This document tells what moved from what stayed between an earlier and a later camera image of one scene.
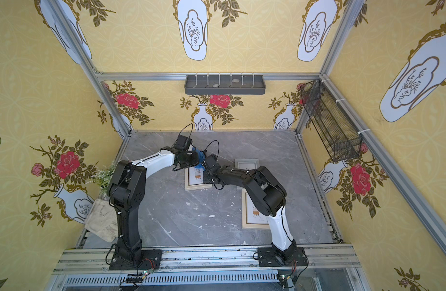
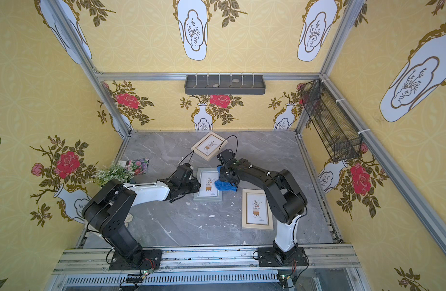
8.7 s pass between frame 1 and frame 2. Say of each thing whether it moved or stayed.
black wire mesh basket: stayed
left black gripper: moved
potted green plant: stayed
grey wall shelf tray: stayed
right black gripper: moved
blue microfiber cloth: moved
